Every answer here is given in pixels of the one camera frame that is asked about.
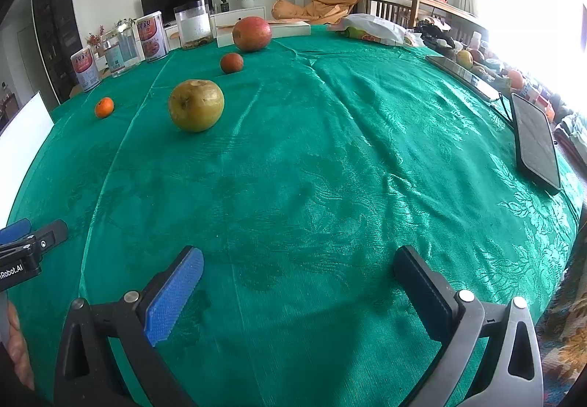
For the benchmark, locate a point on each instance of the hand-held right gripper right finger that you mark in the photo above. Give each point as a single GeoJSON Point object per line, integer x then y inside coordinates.
{"type": "Point", "coordinates": [415, 297]}

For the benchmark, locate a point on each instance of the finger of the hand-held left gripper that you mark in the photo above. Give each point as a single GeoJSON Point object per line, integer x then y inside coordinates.
{"type": "Point", "coordinates": [16, 230]}
{"type": "Point", "coordinates": [50, 237]}

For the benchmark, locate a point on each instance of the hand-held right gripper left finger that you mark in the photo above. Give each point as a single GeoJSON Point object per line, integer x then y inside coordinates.
{"type": "Point", "coordinates": [174, 297]}

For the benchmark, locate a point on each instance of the person's left hand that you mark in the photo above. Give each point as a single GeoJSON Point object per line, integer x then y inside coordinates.
{"type": "Point", "coordinates": [18, 342]}

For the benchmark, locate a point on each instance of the white board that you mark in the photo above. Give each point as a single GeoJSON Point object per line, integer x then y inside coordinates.
{"type": "Point", "coordinates": [23, 145]}

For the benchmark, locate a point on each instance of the small mandarin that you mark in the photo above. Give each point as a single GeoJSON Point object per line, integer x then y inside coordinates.
{"type": "Point", "coordinates": [104, 108]}

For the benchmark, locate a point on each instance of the floral patterned cloth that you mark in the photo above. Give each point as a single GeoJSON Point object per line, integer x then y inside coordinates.
{"type": "Point", "coordinates": [562, 333]}

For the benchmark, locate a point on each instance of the green patterned tablecloth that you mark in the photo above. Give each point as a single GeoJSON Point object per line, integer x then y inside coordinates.
{"type": "Point", "coordinates": [321, 168]}

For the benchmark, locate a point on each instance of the red label tin can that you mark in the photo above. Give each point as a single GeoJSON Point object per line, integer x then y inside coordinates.
{"type": "Point", "coordinates": [152, 37]}
{"type": "Point", "coordinates": [85, 70]}

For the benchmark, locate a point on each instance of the large green pear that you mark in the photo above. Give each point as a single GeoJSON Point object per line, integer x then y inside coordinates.
{"type": "Point", "coordinates": [196, 106]}

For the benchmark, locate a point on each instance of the black tablet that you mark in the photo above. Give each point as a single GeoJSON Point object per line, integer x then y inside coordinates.
{"type": "Point", "coordinates": [536, 143]}

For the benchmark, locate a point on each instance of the clear jar blue label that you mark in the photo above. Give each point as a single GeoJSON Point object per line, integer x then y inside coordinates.
{"type": "Point", "coordinates": [120, 53]}

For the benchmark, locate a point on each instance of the dark glass cabinet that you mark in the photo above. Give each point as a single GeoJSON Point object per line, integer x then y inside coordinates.
{"type": "Point", "coordinates": [57, 31]}

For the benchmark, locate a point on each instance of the red flowers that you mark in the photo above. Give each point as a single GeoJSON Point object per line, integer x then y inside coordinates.
{"type": "Point", "coordinates": [95, 37]}

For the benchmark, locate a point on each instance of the rectangular mirror tray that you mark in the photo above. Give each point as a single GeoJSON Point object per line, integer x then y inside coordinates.
{"type": "Point", "coordinates": [463, 76]}

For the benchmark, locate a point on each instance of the potted plant white pot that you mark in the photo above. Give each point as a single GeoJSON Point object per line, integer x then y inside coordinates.
{"type": "Point", "coordinates": [124, 23]}

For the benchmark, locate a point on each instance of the orange fruit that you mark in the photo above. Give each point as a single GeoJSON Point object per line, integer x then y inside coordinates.
{"type": "Point", "coordinates": [515, 80]}

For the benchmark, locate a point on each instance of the small dark red fruit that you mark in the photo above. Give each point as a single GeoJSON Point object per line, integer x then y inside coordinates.
{"type": "Point", "coordinates": [232, 63]}

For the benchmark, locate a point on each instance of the yellow green fruit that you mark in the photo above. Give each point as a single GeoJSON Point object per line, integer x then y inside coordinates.
{"type": "Point", "coordinates": [464, 59]}

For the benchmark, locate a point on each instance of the clear jar white contents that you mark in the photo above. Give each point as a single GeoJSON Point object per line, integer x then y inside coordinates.
{"type": "Point", "coordinates": [194, 26]}

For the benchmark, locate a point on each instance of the white bottle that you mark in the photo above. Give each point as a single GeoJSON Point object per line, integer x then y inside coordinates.
{"type": "Point", "coordinates": [475, 41]}

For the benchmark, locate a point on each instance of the dark clothes pile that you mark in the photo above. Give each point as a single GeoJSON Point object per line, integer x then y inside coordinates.
{"type": "Point", "coordinates": [435, 33]}

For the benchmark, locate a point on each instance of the printed plastic bag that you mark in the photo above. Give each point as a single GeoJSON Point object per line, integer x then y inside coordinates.
{"type": "Point", "coordinates": [376, 28]}

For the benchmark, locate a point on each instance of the red apple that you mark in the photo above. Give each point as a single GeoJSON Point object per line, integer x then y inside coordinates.
{"type": "Point", "coordinates": [252, 34]}

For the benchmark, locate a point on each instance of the flat white box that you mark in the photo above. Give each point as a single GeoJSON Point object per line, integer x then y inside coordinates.
{"type": "Point", "coordinates": [289, 28]}

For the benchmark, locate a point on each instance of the small potted plant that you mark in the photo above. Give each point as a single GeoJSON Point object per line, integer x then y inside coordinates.
{"type": "Point", "coordinates": [223, 1]}

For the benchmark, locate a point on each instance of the wooden bench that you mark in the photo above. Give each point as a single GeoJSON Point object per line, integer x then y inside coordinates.
{"type": "Point", "coordinates": [394, 3]}

